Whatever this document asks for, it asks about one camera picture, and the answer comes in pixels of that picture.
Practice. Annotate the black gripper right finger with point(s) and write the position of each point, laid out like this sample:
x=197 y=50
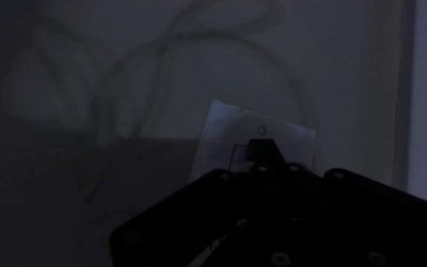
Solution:
x=361 y=223

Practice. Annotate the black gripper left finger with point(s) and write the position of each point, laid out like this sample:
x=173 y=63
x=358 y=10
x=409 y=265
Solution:
x=192 y=223

